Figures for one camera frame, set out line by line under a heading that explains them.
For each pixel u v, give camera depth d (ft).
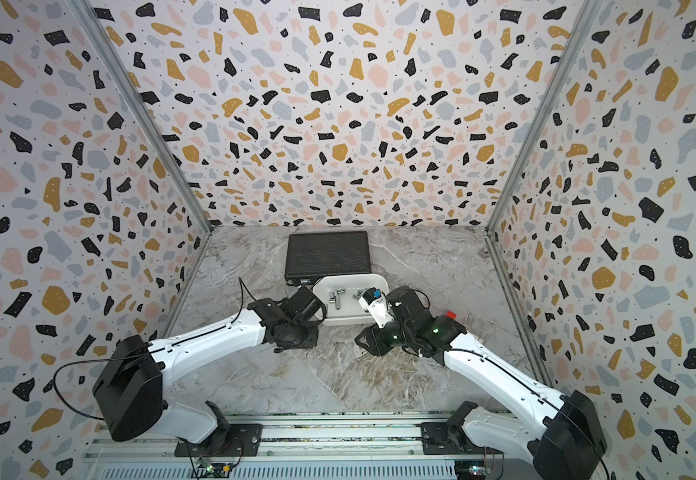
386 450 2.40
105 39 2.41
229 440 2.22
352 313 3.19
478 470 2.31
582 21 2.38
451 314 3.16
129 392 1.37
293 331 2.05
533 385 1.46
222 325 1.72
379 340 2.18
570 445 1.27
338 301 3.27
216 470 2.33
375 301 2.25
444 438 2.40
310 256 3.49
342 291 3.35
